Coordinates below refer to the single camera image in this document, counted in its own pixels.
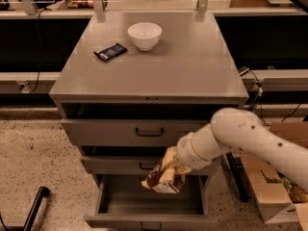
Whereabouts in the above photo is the dark blue snack bar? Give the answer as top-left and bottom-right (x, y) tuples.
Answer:
(94, 42), (127, 63)

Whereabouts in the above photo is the open cardboard box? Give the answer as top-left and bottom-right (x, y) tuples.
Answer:
(241, 121), (308, 231)

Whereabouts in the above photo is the grey top drawer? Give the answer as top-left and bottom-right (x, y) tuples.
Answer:
(62, 119), (205, 147)

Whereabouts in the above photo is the grey drawer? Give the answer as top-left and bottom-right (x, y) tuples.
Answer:
(80, 155), (222, 177)
(85, 175), (217, 231)
(62, 119), (205, 147)

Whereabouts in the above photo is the white ceramic bowl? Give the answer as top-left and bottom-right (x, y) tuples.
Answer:
(127, 22), (163, 51)

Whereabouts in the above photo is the grey metal drawer cabinet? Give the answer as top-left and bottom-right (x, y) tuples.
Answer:
(48, 11), (249, 176)

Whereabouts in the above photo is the brown chip bag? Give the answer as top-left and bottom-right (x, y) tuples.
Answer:
(141, 161), (185, 193)

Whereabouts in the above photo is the black cables right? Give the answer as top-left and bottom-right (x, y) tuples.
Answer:
(238, 66), (304, 127)

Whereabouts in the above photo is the black metal leg right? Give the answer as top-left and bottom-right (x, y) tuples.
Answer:
(226, 152), (249, 202)

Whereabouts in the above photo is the black metal leg left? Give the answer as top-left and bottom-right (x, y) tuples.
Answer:
(0, 186), (50, 231)

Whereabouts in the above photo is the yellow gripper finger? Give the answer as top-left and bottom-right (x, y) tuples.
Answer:
(162, 146), (179, 169)
(175, 166), (192, 175)

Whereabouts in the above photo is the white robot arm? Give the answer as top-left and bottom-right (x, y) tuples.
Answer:
(162, 108), (308, 190)

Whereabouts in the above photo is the grey bottom drawer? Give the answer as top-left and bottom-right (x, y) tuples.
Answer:
(85, 175), (217, 231)

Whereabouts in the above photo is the black metal leg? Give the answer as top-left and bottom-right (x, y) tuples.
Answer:
(0, 186), (50, 231)
(226, 152), (249, 202)

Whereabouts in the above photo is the grey bracket far left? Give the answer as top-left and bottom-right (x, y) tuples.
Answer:
(21, 0), (38, 15)

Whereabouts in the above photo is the black power cable left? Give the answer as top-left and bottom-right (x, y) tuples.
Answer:
(29, 7), (49, 93)

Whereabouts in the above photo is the grey middle drawer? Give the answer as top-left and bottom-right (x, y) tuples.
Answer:
(80, 155), (222, 177)

